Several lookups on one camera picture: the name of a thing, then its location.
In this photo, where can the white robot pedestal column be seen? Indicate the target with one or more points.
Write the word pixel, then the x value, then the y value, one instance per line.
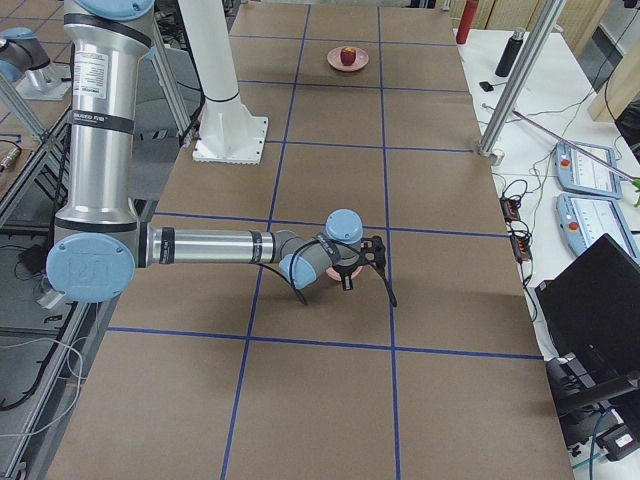
pixel 207 34

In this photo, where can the metal reacher grabber stick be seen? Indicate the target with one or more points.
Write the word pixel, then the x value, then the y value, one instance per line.
pixel 605 156

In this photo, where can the red water bottle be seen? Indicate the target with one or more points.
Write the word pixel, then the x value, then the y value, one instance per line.
pixel 466 21

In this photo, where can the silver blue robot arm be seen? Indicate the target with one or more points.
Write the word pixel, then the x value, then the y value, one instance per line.
pixel 99 239
pixel 26 65

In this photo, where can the lower blue teach pendant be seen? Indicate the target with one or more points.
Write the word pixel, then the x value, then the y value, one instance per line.
pixel 583 219

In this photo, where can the upper blue teach pendant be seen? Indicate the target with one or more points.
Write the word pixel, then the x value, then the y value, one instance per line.
pixel 578 173

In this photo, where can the pink plate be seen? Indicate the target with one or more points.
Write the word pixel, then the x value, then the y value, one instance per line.
pixel 361 62

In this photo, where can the pink bowl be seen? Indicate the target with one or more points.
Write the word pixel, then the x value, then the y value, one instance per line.
pixel 336 271

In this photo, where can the black laptop computer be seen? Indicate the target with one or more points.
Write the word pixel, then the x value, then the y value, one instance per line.
pixel 592 309

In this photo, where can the aluminium frame post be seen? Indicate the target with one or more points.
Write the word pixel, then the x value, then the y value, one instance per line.
pixel 531 50

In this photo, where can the small black square device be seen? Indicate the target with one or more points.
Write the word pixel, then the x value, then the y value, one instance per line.
pixel 486 86

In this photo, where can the black water bottle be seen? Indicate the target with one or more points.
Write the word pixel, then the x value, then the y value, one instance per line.
pixel 510 53

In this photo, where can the red apple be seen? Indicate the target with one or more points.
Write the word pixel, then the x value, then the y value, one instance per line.
pixel 348 56

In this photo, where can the black orange usb hub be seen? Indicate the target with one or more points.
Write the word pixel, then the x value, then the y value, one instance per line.
pixel 519 232

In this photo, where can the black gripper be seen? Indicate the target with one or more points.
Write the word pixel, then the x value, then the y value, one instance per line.
pixel 347 273

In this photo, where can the blue teach pendant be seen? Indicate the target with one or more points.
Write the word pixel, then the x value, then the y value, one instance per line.
pixel 578 173
pixel 583 219

